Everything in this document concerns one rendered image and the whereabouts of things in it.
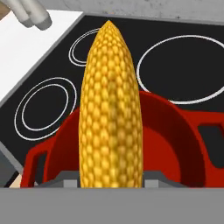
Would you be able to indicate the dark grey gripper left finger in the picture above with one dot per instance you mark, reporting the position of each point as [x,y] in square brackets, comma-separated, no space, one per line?
[67,178]

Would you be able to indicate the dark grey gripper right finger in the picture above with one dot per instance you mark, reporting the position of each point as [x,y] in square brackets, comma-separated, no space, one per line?
[154,178]

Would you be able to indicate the yellow corn cob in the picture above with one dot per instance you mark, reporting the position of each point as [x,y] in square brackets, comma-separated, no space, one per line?
[110,110]

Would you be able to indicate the red pot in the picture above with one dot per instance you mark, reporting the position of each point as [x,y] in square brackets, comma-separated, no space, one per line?
[172,140]

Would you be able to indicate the black hob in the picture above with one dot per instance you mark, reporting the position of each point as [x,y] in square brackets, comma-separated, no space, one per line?
[175,64]

